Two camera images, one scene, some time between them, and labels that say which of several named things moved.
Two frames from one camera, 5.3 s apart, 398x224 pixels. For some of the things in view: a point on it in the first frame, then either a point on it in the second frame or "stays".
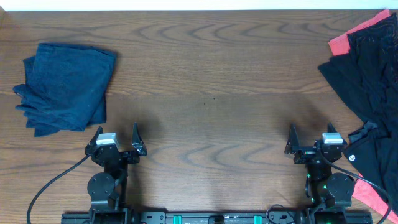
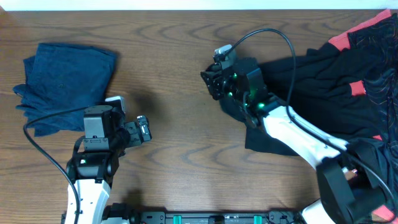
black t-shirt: [369, 86] to [324, 86]
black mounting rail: [216, 218] stays
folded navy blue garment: [66, 88] stays
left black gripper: [137, 145] to [136, 139]
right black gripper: [293, 147] to [216, 81]
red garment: [371, 196] stays
